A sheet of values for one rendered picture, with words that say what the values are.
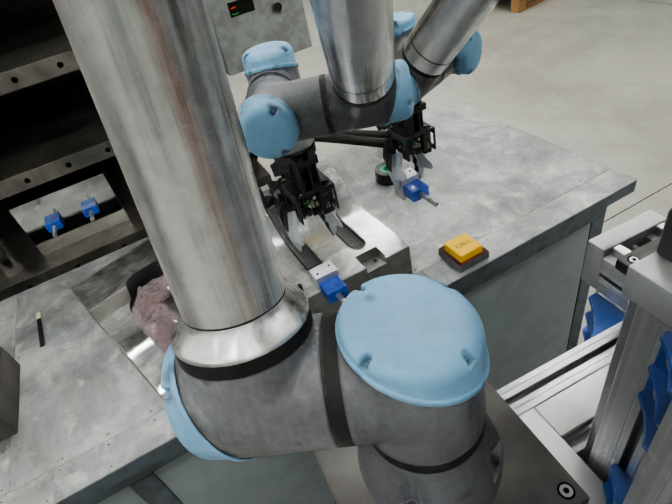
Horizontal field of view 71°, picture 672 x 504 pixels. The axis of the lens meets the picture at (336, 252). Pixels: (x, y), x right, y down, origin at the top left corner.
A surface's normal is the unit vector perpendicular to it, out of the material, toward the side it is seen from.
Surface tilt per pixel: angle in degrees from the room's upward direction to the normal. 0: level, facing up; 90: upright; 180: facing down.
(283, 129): 90
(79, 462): 0
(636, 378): 90
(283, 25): 90
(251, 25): 90
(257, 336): 37
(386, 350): 8
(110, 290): 0
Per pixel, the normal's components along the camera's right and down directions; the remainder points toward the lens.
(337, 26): -0.32, 0.94
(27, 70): 0.46, 0.50
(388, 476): -0.68, 0.33
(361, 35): 0.19, 0.96
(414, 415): -0.08, 0.64
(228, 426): -0.14, 0.36
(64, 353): -0.19, -0.75
